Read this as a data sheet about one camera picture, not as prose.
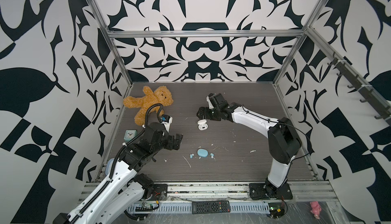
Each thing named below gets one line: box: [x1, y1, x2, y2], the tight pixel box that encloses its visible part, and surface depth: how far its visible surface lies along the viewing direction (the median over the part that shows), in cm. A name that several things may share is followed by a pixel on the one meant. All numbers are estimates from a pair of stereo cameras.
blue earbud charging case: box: [197, 148, 209, 158], surface depth 87 cm
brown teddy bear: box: [123, 86, 174, 127], surface depth 101 cm
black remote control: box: [191, 200, 231, 215], surface depth 71 cm
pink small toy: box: [310, 201, 322, 220], surface depth 70 cm
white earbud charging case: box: [197, 119, 209, 131], surface depth 97 cm
